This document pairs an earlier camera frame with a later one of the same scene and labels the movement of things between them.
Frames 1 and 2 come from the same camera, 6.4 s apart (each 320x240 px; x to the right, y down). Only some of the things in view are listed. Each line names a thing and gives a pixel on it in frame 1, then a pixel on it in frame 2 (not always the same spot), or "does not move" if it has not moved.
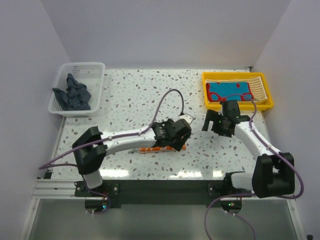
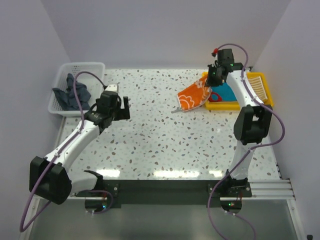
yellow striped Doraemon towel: (255, 84) does not move
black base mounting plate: (163, 192) does not move
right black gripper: (213, 115) to (210, 82)
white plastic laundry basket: (91, 75) does not move
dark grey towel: (74, 98) does not move
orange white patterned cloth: (160, 149) to (195, 95)
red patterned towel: (218, 91) does not move
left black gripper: (178, 144) to (123, 114)
